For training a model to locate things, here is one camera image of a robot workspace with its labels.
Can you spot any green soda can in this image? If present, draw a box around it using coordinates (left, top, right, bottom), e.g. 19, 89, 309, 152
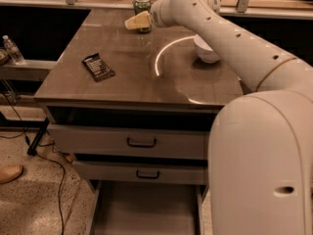
134, 0, 152, 33

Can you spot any tan shoe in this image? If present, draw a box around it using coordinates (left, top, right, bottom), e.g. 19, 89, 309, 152
0, 164, 23, 184

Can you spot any top drawer with handle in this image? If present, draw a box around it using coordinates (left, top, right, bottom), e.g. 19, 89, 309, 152
48, 124, 207, 160

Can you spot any grey drawer cabinet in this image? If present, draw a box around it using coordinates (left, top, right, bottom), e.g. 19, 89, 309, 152
32, 9, 245, 235

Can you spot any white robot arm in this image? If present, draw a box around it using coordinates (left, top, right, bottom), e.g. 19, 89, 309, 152
125, 0, 313, 235

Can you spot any black table leg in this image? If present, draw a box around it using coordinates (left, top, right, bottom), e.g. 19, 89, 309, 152
25, 118, 49, 156

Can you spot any middle drawer with handle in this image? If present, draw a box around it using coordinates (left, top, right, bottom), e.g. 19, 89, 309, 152
73, 161, 207, 185

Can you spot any open bottom drawer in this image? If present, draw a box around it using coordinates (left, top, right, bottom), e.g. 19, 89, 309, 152
85, 181, 204, 235

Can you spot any drawer with handle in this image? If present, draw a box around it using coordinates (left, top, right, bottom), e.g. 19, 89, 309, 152
48, 124, 207, 160
73, 161, 207, 185

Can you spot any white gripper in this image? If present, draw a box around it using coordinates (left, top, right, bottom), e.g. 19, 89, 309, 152
124, 0, 175, 30

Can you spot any black snack bar wrapper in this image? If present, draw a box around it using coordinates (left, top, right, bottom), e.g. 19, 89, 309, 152
82, 53, 115, 82

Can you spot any black floor cable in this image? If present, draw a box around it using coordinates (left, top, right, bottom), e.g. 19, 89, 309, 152
0, 91, 67, 235

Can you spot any clear plastic water bottle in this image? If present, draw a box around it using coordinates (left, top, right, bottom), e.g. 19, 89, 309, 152
2, 35, 24, 65

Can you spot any white ceramic bowl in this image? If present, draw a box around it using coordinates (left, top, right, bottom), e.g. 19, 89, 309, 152
194, 35, 220, 64

